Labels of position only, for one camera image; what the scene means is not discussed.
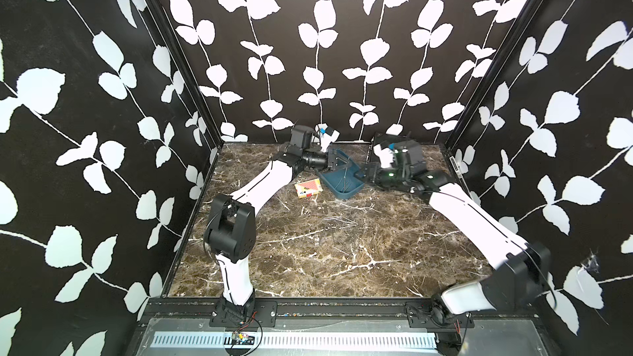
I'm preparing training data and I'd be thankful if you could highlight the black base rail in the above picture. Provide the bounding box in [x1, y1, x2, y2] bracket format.
[140, 298, 536, 331]

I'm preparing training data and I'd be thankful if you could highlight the teal plastic storage box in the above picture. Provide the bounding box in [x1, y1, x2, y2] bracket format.
[317, 149, 364, 200]

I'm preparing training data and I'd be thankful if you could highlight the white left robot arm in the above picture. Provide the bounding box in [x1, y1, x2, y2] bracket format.
[204, 148, 351, 309]

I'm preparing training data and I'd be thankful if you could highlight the white perforated strip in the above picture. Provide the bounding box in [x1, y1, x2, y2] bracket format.
[149, 331, 438, 353]

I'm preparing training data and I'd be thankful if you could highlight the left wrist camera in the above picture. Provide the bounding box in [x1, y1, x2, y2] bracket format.
[289, 125, 341, 153]

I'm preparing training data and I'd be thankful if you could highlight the yellow playing card box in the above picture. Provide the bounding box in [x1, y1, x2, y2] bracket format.
[294, 178, 323, 199]

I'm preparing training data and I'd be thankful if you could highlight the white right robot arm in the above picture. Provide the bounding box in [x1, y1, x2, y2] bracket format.
[355, 163, 552, 316]

